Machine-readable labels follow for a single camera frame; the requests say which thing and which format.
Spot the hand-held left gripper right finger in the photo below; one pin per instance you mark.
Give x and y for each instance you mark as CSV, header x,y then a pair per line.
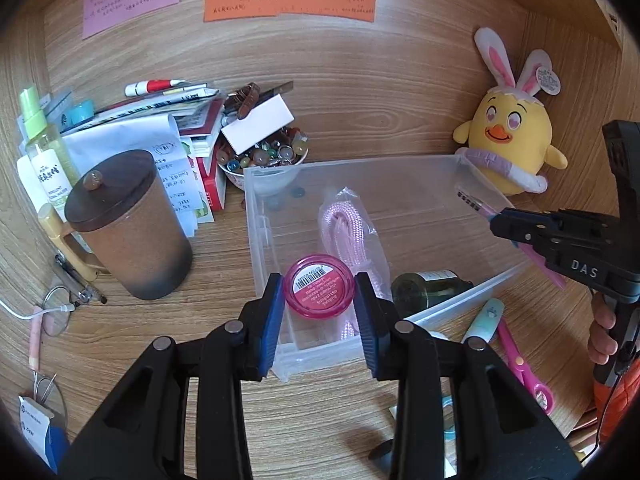
x,y
365,320

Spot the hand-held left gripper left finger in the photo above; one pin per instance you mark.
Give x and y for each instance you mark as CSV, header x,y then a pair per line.
x,y
270,320

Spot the yellow green spray bottle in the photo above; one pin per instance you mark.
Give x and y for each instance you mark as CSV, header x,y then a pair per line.
x,y
45,145

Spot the white bowl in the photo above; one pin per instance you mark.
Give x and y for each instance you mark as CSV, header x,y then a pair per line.
x,y
260,180

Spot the yellow chick plush toy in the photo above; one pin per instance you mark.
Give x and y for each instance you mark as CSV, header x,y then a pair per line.
x,y
505,135

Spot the yellow black pen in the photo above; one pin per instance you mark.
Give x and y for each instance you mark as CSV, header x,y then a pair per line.
x,y
190,89

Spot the white teal packet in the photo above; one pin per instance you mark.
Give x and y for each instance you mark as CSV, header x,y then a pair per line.
x,y
448,425

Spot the thin metal frame glasses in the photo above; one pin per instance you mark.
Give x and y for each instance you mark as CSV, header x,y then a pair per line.
x,y
57,310

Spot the dark wooden mug lid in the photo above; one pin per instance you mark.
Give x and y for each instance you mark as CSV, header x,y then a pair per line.
x,y
110,195

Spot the pink pen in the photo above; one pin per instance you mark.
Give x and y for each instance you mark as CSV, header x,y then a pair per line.
x,y
480,207

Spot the stack of booklets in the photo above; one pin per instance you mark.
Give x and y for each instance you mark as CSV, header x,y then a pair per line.
x,y
175,110

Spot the pink stick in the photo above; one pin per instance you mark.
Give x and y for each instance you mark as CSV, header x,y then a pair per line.
x,y
35,340

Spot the clear plastic storage bin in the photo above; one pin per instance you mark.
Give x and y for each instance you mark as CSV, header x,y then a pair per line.
x,y
400,195

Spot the metal nail file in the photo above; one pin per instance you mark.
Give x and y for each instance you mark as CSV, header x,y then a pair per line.
x,y
277,89

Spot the person's right hand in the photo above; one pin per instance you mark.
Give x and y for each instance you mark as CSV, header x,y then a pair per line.
x,y
600,332

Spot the pale mint tube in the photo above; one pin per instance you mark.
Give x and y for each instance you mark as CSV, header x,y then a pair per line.
x,y
482,322

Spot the white blank card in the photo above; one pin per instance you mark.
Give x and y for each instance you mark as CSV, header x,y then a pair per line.
x,y
257,122

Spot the dark green glass bottle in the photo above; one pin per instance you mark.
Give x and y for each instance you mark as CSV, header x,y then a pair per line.
x,y
420,290

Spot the white printed paper sheet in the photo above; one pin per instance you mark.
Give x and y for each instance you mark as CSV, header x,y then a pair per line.
x,y
125,135

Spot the red white marker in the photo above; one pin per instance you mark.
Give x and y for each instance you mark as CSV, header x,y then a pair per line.
x,y
150,86

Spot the red book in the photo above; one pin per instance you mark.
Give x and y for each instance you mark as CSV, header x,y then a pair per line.
x,y
212,185

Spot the person's right forearm orange sleeve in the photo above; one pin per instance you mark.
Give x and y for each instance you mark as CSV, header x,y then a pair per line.
x,y
617,410

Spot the pink round jar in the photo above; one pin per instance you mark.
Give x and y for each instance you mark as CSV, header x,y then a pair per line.
x,y
319,285

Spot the pink scissors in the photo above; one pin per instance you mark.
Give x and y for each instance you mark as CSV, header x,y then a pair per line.
x,y
522,365

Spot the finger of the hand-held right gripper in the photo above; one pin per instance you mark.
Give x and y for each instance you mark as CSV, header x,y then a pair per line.
x,y
545,225
585,270

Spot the brown ceramic mug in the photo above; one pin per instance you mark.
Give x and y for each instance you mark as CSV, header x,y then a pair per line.
x,y
145,255

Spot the blue white box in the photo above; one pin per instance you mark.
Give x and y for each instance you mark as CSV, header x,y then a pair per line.
x,y
40,435

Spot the white lotion tube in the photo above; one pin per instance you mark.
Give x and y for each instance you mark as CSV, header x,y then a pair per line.
x,y
25,180

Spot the clear zip bag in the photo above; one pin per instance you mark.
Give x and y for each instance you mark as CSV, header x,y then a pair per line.
x,y
57,105

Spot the bowl of marbles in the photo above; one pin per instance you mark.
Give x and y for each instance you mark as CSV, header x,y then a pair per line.
x,y
270,156

